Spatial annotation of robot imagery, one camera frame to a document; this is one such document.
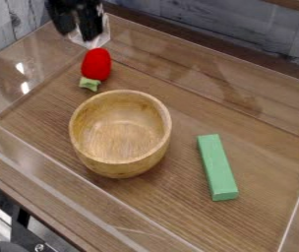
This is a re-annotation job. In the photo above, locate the wooden bowl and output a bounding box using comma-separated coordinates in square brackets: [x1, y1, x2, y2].
[68, 90, 172, 178]

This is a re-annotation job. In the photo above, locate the red plush strawberry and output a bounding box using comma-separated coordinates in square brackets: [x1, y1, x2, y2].
[79, 48, 112, 92]

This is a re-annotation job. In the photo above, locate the green rectangular block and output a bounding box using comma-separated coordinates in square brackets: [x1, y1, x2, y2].
[196, 134, 239, 202]

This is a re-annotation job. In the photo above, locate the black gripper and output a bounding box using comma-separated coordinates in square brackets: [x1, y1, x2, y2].
[45, 0, 104, 41]

